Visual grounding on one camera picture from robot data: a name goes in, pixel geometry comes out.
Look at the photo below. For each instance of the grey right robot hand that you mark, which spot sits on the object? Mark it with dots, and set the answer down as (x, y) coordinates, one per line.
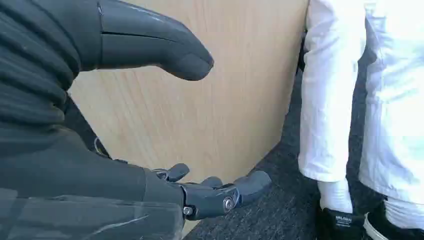
(82, 185)

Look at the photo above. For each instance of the ribbed grey right robot arm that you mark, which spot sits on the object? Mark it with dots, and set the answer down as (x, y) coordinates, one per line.
(36, 59)

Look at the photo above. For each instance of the person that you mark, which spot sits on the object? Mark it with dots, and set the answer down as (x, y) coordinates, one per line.
(391, 99)

